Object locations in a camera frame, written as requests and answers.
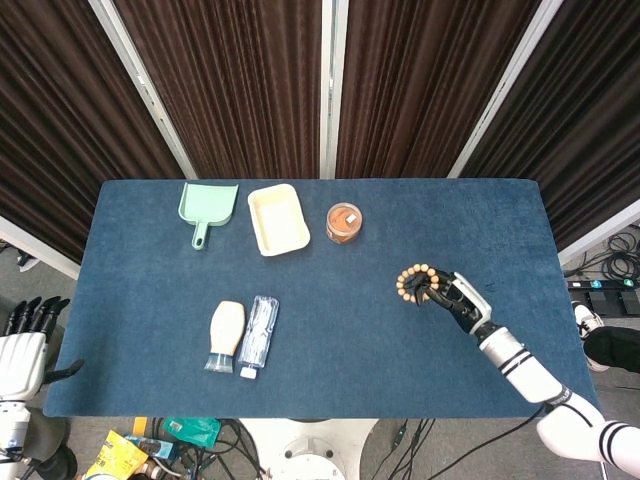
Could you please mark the left black-and-white robot hand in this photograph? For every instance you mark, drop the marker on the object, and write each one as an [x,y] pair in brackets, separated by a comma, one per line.
[20,355]

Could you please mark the clear plastic water bottle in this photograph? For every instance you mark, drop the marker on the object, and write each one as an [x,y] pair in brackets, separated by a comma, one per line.
[259,330]

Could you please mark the cream squeeze bottle clear cap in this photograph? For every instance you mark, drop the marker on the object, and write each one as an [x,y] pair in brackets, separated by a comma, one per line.
[227,325]

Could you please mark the white screen frame post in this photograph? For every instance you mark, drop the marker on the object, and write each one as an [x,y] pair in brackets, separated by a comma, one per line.
[334,90]
[145,90]
[505,90]

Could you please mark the pale green rectangular tub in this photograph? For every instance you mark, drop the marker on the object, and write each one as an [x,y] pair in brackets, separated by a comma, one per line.
[277,220]

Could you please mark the yellow snack bag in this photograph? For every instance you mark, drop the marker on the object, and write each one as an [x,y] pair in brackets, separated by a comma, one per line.
[112,457]

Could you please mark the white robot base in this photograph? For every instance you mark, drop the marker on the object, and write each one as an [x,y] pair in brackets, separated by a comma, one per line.
[310,445]

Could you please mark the right black-and-white robot hand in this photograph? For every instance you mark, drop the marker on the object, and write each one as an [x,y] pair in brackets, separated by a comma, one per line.
[465,302]

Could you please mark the blue table cloth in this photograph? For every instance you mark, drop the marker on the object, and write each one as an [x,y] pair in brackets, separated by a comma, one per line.
[320,300]

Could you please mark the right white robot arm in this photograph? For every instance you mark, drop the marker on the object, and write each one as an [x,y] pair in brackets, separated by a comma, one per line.
[525,370]

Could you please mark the black power strip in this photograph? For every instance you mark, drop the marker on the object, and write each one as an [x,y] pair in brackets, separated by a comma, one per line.
[605,284]

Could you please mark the pale green plastic dustpan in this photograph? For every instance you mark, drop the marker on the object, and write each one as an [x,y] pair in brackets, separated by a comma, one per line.
[210,205]

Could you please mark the clear jar of rubber bands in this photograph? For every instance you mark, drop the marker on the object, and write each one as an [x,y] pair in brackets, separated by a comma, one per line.
[344,222]

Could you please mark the brown pleated curtain panel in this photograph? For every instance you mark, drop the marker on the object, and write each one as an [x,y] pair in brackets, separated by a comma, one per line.
[60,125]
[425,90]
[590,125]
[240,90]

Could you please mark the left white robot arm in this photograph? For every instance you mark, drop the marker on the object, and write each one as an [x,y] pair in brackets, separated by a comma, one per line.
[12,422]

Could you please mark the green plastic bag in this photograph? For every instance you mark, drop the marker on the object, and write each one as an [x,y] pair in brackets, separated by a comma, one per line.
[192,431]

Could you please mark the black foot pedals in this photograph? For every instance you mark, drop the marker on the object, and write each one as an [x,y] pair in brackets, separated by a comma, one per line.
[612,301]

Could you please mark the white sneaker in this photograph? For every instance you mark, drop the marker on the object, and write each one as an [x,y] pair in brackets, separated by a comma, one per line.
[585,320]

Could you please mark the black trouser leg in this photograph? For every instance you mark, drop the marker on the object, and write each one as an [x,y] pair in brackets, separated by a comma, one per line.
[617,347]

